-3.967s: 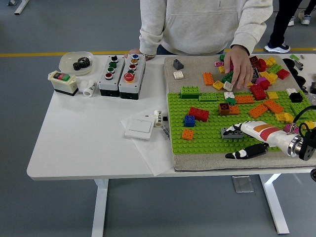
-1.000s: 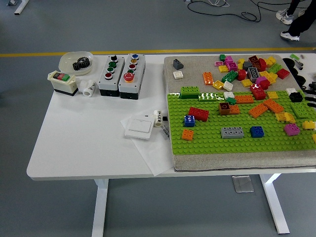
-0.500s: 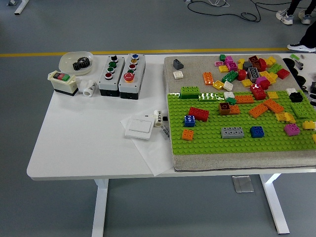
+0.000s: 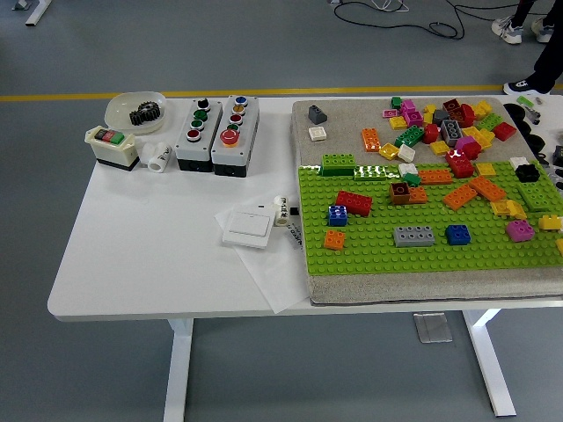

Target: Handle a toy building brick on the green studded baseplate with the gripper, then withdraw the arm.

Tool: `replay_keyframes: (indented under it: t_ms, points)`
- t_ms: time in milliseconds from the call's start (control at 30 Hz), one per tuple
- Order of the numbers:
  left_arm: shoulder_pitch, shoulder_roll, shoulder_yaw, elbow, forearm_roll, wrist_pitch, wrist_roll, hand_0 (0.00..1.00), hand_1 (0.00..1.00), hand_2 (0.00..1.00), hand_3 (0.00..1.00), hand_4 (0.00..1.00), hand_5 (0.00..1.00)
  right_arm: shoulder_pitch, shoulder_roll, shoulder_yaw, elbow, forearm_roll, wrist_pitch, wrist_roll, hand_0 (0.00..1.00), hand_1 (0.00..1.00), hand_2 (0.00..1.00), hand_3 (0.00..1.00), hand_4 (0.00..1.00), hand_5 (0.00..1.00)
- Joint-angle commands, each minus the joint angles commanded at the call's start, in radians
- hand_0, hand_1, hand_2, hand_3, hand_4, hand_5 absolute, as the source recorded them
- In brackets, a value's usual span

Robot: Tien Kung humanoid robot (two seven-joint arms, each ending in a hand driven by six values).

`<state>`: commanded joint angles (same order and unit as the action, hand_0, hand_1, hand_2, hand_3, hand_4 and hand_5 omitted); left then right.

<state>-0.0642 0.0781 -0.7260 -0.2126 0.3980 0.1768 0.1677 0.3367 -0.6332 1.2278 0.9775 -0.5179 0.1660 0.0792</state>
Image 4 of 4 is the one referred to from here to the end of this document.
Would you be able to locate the person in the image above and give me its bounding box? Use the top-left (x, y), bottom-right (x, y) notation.
top-left (502, 0), bottom-right (563, 97)
top-left (491, 0), bottom-right (555, 45)

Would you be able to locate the white wall switch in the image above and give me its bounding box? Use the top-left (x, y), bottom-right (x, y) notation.
top-left (222, 207), bottom-right (274, 251)

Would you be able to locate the grey eight-stud brick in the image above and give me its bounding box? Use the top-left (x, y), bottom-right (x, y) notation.
top-left (392, 225), bottom-right (436, 248)

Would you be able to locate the white pipe tee fitting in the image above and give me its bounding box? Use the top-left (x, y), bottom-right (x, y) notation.
top-left (139, 141), bottom-right (173, 174)

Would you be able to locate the black gear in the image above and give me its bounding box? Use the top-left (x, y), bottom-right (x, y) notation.
top-left (128, 108), bottom-right (153, 128)
top-left (137, 101), bottom-right (162, 122)

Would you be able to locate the cream red-green switch box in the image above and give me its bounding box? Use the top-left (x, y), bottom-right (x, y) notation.
top-left (84, 125), bottom-right (141, 172)

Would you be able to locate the orange eight-stud brick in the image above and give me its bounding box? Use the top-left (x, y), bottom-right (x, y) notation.
top-left (417, 168), bottom-right (454, 186)
top-left (467, 175), bottom-right (508, 203)
top-left (361, 127), bottom-right (383, 154)
top-left (442, 183), bottom-right (479, 211)

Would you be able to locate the white paper sheet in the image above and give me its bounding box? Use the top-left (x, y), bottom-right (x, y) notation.
top-left (214, 171), bottom-right (311, 315)

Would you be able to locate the clear printed plastic bag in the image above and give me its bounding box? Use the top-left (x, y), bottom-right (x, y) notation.
top-left (284, 219), bottom-right (307, 252)

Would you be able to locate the white desk foot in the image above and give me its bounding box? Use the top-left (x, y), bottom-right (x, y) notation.
top-left (12, 0), bottom-right (54, 26)

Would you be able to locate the black floor cable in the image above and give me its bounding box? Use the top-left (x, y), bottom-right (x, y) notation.
top-left (333, 0), bottom-right (520, 40)

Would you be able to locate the grey four-button control box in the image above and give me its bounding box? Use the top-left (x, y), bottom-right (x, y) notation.
top-left (174, 98), bottom-right (223, 172)

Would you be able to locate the grey emergency-stop control box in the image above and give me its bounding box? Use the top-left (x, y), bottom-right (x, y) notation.
top-left (210, 94), bottom-right (260, 178)

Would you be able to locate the light green flat brick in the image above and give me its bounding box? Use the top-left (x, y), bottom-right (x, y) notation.
top-left (353, 164), bottom-right (391, 182)

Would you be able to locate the white labelled tube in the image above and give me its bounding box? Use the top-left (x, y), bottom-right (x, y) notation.
top-left (273, 195), bottom-right (290, 229)

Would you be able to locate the brown hollow brick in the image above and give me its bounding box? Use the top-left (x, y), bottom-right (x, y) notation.
top-left (388, 181), bottom-right (412, 206)

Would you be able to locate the grey-brown mat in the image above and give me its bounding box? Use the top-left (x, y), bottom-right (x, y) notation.
top-left (290, 95), bottom-right (563, 307)

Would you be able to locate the white table leg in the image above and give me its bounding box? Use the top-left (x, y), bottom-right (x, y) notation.
top-left (162, 316), bottom-right (194, 422)
top-left (461, 309), bottom-right (518, 418)

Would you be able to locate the red eight-stud brick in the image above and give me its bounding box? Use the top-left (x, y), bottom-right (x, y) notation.
top-left (335, 190), bottom-right (374, 217)
top-left (445, 149), bottom-right (477, 179)

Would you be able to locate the pink four-stud brick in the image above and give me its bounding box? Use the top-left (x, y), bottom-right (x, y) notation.
top-left (504, 219), bottom-right (536, 243)

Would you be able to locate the grey hollow brick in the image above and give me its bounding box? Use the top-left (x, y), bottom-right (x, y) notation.
top-left (440, 119), bottom-right (464, 148)

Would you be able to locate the dark green eight-stud brick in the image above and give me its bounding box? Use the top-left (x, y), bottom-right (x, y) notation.
top-left (394, 124), bottom-right (427, 149)

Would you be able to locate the light green studded plate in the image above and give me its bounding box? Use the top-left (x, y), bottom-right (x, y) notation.
top-left (517, 180), bottom-right (559, 213)

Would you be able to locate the metal floor plate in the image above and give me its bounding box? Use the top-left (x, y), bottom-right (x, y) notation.
top-left (413, 311), bottom-right (454, 344)

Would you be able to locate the white bowl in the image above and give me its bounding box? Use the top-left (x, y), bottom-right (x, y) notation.
top-left (103, 91), bottom-right (168, 135)

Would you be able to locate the black brick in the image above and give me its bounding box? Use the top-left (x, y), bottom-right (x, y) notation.
top-left (514, 163), bottom-right (541, 184)

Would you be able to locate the blue four-stud brick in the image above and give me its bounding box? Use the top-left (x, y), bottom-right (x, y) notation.
top-left (444, 223), bottom-right (473, 246)
top-left (327, 204), bottom-right (349, 228)

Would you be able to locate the green tall eight-stud brick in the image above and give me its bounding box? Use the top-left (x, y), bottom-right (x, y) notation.
top-left (320, 152), bottom-right (357, 177)

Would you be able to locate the green studded baseplate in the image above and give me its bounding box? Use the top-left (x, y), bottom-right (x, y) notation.
top-left (297, 160), bottom-right (563, 276)

